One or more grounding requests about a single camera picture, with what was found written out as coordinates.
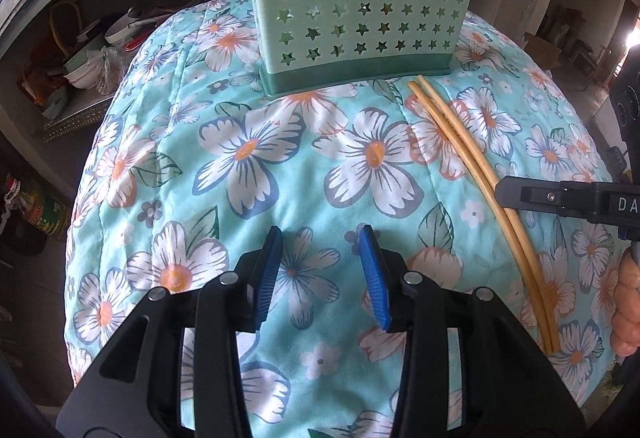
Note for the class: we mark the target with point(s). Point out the clear bag of food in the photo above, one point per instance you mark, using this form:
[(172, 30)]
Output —
[(111, 68)]

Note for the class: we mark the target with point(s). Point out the red snack packets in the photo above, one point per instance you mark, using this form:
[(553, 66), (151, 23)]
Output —
[(37, 78)]

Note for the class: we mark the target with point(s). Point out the small teal bowl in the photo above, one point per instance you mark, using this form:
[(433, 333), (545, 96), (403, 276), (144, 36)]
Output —
[(52, 105)]

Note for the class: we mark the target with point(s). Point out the cardboard box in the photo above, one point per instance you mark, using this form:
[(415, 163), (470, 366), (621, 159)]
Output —
[(542, 50)]

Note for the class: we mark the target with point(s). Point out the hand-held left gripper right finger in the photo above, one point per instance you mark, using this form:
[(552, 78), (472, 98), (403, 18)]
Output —
[(375, 278)]

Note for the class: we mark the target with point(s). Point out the green star-cutout utensil holder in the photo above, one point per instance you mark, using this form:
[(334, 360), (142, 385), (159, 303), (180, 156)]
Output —
[(350, 43)]

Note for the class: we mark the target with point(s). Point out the dark plastic jug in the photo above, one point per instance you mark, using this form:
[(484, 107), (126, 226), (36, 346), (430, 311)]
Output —
[(20, 228)]

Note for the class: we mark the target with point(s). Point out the floral turquoise quilted blanket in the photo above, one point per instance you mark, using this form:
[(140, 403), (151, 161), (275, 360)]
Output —
[(300, 158)]

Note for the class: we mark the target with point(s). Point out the person's right hand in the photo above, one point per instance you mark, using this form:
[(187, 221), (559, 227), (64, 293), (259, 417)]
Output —
[(627, 308)]

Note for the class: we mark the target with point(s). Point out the metal diamond-plate shelf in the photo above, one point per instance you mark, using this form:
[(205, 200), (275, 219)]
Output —
[(75, 118)]

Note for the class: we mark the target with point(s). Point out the yellow cooking oil bottle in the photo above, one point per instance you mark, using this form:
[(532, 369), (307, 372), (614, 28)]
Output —
[(45, 213)]

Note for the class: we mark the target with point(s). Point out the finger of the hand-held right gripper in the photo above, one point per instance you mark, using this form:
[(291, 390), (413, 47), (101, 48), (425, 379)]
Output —
[(540, 195)]

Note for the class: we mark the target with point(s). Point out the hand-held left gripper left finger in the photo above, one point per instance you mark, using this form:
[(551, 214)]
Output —
[(267, 278)]

